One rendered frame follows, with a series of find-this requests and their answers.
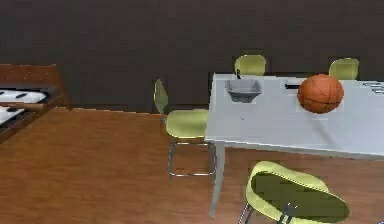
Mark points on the yellow-green chair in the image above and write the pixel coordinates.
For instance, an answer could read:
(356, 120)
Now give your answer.
(250, 64)
(186, 123)
(344, 69)
(293, 196)

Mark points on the grey bowl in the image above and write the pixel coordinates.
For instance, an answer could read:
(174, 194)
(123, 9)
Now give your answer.
(242, 90)

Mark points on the white table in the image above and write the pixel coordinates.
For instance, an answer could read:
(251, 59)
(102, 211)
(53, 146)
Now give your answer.
(283, 126)

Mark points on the black flat bar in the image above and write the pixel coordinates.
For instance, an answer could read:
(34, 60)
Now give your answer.
(291, 86)

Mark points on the orange basketball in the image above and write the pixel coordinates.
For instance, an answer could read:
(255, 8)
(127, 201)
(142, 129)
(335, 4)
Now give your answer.
(320, 93)

